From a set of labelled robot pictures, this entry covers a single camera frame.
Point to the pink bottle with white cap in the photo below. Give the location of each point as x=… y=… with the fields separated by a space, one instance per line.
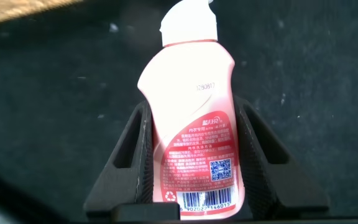
x=194 y=124

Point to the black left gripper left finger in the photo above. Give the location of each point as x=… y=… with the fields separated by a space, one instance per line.
x=117 y=189

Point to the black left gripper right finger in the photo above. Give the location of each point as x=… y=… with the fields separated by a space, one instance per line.
x=281 y=189

